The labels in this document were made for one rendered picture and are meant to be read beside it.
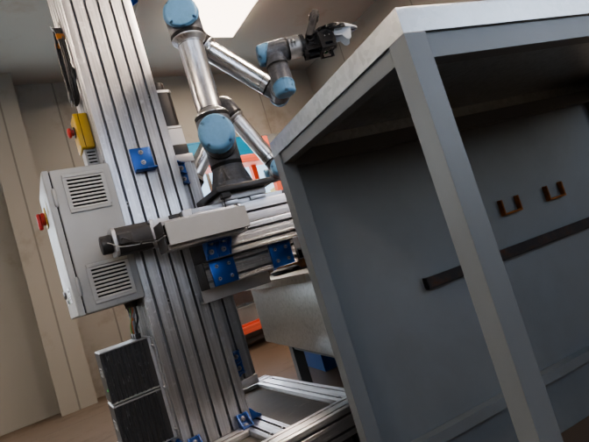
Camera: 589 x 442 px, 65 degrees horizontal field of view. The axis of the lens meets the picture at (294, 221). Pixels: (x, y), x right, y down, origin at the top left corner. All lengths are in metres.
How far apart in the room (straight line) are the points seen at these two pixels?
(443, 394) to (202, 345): 0.81
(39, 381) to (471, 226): 4.63
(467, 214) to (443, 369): 0.78
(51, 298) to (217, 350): 3.19
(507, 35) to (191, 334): 1.33
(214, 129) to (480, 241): 1.03
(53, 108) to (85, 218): 3.93
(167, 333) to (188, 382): 0.18
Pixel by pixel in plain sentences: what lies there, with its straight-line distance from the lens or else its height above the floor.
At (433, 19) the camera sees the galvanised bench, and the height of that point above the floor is 1.03.
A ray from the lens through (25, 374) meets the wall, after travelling 5.02.
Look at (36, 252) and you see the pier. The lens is 4.81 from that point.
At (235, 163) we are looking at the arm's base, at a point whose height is 1.12.
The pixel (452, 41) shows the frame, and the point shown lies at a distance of 0.80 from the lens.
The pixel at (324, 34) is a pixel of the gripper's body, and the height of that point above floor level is 1.44.
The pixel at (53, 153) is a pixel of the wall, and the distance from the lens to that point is 5.31.
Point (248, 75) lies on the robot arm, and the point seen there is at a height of 1.42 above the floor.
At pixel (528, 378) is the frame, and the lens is 0.75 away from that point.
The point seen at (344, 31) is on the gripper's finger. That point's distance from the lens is 1.73.
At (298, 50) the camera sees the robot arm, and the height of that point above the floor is 1.41.
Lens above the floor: 0.75
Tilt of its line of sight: 4 degrees up
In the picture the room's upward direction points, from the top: 17 degrees counter-clockwise
